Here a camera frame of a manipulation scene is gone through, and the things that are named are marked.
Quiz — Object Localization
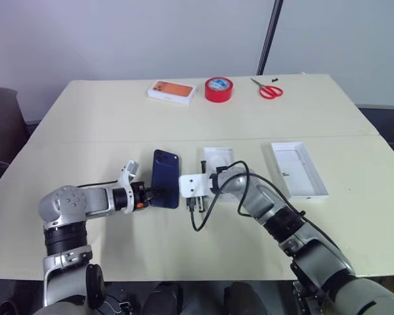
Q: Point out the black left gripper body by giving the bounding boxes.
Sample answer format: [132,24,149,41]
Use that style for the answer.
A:
[131,182,152,210]

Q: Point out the dark blue smartphone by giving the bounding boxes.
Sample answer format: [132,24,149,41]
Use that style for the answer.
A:
[150,149,182,210]

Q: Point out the white phone box base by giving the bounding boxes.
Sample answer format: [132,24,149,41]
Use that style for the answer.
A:
[196,146,240,203]

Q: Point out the orange printed phone box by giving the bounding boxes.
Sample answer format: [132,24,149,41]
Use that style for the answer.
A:
[146,79,198,107]

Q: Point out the white phone box lid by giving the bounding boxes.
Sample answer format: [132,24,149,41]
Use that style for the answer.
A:
[270,141,330,201]

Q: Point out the red tape roll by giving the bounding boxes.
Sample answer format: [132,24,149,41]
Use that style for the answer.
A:
[204,77,233,104]

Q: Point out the dark rounded shape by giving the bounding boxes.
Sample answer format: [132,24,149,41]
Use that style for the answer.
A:
[142,281,183,315]
[223,281,261,315]

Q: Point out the black metal pole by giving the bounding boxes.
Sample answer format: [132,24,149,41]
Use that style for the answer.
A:
[256,0,284,76]

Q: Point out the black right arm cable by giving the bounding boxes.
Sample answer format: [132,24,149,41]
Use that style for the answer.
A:
[185,159,353,267]

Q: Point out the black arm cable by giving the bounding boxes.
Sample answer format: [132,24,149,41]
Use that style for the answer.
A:
[76,178,120,189]
[185,159,353,267]

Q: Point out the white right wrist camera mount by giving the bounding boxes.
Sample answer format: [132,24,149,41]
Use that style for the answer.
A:
[178,173,215,199]

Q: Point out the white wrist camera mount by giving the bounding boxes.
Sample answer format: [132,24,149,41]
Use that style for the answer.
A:
[117,159,141,216]
[178,173,215,199]

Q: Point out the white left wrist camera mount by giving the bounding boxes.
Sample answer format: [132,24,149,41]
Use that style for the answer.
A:
[117,159,141,216]

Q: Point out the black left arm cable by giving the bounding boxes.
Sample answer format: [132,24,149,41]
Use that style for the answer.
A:
[76,178,120,189]

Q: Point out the red handled scissors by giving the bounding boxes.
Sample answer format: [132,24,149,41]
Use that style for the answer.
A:
[250,77,284,100]

